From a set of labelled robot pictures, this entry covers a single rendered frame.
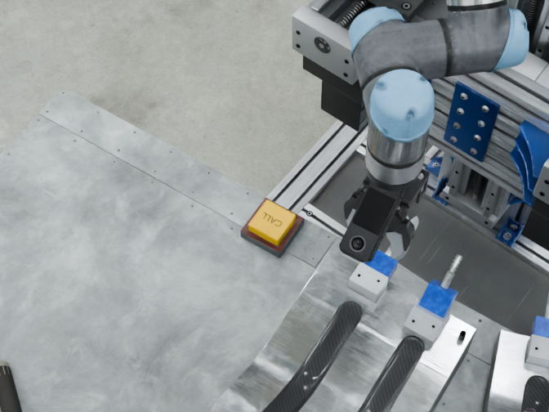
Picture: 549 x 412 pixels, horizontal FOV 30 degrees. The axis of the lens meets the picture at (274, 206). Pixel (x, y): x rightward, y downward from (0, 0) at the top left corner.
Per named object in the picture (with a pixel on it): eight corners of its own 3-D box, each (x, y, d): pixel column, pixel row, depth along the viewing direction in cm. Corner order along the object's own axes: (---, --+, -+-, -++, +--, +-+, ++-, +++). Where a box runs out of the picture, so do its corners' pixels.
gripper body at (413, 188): (426, 195, 145) (437, 148, 135) (397, 240, 142) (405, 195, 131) (380, 171, 147) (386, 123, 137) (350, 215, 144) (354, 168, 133)
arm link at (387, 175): (408, 179, 127) (351, 150, 130) (404, 198, 131) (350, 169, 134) (436, 136, 131) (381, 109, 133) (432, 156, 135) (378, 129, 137)
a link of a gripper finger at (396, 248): (430, 240, 151) (421, 202, 144) (410, 271, 149) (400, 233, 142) (411, 234, 153) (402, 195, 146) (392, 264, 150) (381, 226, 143)
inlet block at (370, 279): (388, 233, 168) (391, 217, 163) (415, 248, 167) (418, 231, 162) (346, 294, 162) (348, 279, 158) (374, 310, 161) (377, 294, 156)
